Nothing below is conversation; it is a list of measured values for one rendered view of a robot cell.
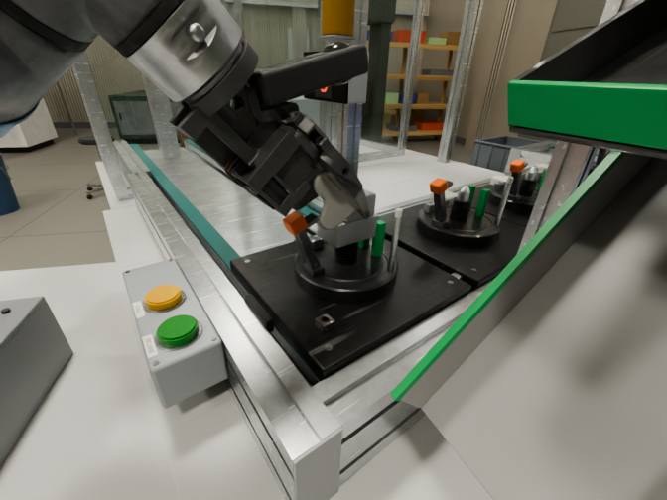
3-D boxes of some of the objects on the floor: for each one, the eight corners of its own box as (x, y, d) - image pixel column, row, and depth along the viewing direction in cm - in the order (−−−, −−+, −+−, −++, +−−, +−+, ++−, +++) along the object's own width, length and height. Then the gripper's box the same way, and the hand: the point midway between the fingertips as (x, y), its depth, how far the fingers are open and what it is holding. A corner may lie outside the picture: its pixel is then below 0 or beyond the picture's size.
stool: (140, 182, 384) (126, 131, 356) (145, 194, 345) (130, 140, 317) (87, 187, 359) (68, 135, 331) (87, 202, 319) (65, 144, 291)
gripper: (155, 113, 28) (297, 232, 44) (193, 132, 20) (351, 272, 35) (215, 42, 29) (335, 185, 44) (277, 33, 21) (398, 212, 36)
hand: (351, 199), depth 39 cm, fingers closed on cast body, 4 cm apart
